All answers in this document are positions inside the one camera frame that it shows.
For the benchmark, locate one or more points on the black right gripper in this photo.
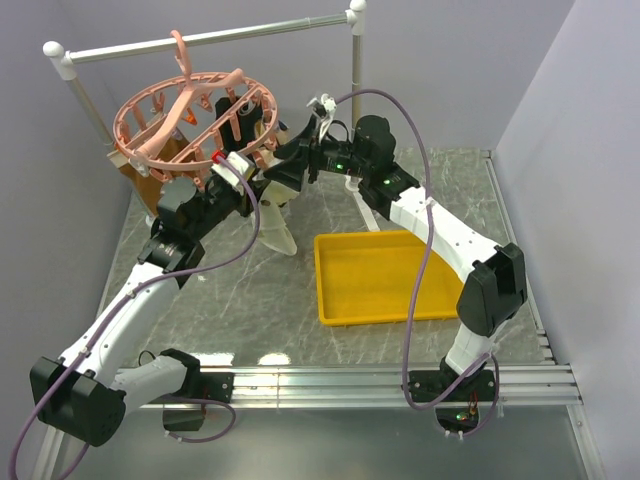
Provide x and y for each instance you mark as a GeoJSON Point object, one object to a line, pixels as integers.
{"type": "Point", "coordinates": [296, 153]}

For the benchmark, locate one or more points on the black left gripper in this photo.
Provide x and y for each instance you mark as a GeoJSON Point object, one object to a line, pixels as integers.
{"type": "Point", "coordinates": [245, 205]}

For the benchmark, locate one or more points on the pale green white underwear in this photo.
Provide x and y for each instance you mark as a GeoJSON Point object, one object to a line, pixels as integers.
{"type": "Point", "coordinates": [273, 230]}

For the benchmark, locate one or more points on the pink round clip hanger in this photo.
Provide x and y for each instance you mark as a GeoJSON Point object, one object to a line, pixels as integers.
{"type": "Point", "coordinates": [214, 110]}

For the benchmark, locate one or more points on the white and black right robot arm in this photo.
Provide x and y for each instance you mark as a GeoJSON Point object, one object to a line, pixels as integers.
{"type": "Point", "coordinates": [493, 277]}

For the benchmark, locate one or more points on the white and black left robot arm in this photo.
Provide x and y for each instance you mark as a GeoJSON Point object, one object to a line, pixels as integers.
{"type": "Point", "coordinates": [83, 392]}

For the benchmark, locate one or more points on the beige hanging garment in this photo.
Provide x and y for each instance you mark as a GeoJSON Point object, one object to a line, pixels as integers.
{"type": "Point", "coordinates": [264, 155]}

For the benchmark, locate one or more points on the brown hanging garment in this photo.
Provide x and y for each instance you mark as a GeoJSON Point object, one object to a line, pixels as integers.
{"type": "Point", "coordinates": [148, 187]}

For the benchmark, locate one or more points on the yellow plastic tray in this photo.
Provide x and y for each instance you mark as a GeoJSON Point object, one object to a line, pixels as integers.
{"type": "Point", "coordinates": [365, 278]}

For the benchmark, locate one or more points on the silver white clothes rack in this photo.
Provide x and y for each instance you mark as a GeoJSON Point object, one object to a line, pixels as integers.
{"type": "Point", "coordinates": [65, 62]}

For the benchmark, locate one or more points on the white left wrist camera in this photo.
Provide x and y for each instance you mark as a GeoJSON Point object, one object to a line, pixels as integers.
{"type": "Point", "coordinates": [232, 165]}

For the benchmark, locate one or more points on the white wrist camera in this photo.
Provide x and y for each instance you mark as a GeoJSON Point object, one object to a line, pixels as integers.
{"type": "Point", "coordinates": [323, 109]}
{"type": "Point", "coordinates": [232, 165]}

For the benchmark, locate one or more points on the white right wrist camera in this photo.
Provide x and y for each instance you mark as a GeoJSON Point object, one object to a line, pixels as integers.
{"type": "Point", "coordinates": [323, 109]}

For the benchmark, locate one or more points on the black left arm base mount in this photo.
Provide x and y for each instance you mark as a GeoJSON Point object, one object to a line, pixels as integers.
{"type": "Point", "coordinates": [202, 412]}

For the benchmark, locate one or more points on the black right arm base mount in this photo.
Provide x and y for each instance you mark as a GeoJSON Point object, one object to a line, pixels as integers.
{"type": "Point", "coordinates": [466, 409]}

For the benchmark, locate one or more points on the aluminium rail frame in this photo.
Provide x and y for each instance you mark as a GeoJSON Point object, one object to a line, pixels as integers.
{"type": "Point", "coordinates": [539, 429]}

